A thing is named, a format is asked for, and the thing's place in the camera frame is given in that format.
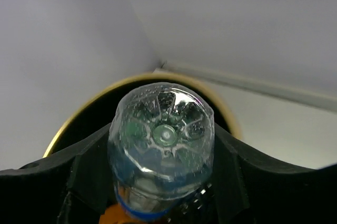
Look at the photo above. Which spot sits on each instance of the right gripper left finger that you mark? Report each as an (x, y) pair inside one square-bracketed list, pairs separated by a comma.
[(73, 185)]

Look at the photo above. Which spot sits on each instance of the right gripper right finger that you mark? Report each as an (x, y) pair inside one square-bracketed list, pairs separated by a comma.
[(253, 187)]

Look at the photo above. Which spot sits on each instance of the small orange bottle barcode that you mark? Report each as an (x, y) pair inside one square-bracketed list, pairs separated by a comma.
[(114, 214)]

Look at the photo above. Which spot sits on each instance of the blue label water bottle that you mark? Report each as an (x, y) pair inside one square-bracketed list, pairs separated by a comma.
[(160, 148)]

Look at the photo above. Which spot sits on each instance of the dark bin with gold rim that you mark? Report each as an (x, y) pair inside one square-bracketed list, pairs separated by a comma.
[(99, 110)]

